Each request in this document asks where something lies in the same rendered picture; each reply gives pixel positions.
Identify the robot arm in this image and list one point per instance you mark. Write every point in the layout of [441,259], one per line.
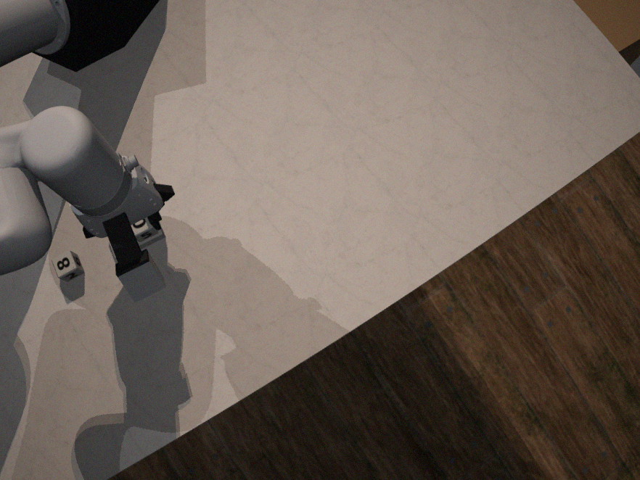
[61,147]

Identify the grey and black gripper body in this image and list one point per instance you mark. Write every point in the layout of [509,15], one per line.
[142,201]

